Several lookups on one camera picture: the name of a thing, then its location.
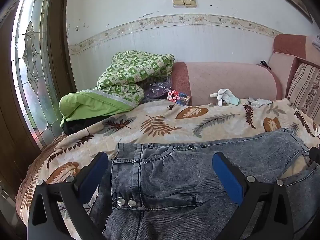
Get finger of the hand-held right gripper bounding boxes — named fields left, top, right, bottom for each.
left=309, top=147, right=320, bottom=166

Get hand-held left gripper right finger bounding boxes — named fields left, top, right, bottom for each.
left=212, top=152, right=294, bottom=240

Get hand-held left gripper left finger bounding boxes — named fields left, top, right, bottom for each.
left=27, top=151, right=109, bottom=240

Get grey-blue denim pants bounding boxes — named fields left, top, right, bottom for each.
left=89, top=128, right=320, bottom=240

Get striped floral cushion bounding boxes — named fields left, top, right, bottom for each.
left=285, top=62, right=320, bottom=128

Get white glove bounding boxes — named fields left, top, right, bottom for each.
left=209, top=89, right=240, bottom=107
left=248, top=97, right=273, bottom=108

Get leaf-print beige blanket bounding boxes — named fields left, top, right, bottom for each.
left=15, top=97, right=320, bottom=233

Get colourful printed packet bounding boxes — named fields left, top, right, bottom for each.
left=167, top=89, right=192, bottom=105

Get green patterned quilt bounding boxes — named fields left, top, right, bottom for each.
left=59, top=51, right=175, bottom=127

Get pink sofa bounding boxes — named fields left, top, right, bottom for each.
left=171, top=34, right=320, bottom=110

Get purple plastic bag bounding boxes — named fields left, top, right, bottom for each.
left=144, top=77, right=173, bottom=103

